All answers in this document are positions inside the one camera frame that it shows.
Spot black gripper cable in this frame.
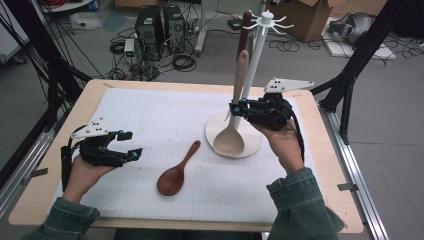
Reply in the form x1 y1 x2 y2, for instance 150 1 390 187
288 106 306 163
60 124 88 193

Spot white utensil rack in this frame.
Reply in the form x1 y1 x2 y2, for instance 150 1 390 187
204 9 296 159

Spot white foam mat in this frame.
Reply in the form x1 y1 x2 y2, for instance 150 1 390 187
54 87 332 226

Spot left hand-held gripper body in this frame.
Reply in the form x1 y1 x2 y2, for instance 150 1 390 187
70 117 128 168

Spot aluminium rail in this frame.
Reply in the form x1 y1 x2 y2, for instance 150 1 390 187
318 106 389 240
0 128 56 218

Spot person's left hand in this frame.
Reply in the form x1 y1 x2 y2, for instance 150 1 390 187
62 155 116 204

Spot white metal stand leg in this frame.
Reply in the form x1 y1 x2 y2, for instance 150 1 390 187
194 0 209 56

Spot coiled black cable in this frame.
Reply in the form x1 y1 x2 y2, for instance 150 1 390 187
172 53 198 73

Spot large open cardboard box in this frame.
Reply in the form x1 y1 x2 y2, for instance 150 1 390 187
268 0 348 43

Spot white floor board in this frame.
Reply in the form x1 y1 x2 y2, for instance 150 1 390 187
321 16 398 61

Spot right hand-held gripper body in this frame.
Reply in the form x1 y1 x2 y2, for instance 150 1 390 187
246 77 315 131

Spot round white table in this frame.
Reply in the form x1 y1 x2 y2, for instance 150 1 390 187
39 0 94 14

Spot small black floor box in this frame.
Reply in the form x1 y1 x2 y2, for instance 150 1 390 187
227 18 244 32

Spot dark brown wooden spoon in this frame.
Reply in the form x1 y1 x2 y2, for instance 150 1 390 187
156 139 202 197

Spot person's right hand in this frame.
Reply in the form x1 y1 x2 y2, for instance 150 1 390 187
251 120 305 174

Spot metal spatula with wooden handle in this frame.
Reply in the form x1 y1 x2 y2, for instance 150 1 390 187
223 11 253 122

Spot black computer tower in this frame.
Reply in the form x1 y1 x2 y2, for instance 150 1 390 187
163 4 186 54
134 4 164 62

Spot clear plastic bag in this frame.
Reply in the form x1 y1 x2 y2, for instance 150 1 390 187
69 12 103 31

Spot black metal frame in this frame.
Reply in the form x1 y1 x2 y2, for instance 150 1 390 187
0 0 93 134
309 0 413 146

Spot light beige wooden spoon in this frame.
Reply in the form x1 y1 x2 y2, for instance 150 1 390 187
212 49 250 158

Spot grey bag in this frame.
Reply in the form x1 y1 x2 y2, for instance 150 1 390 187
328 12 376 46

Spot small white power device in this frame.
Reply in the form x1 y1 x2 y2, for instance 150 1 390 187
123 38 136 64

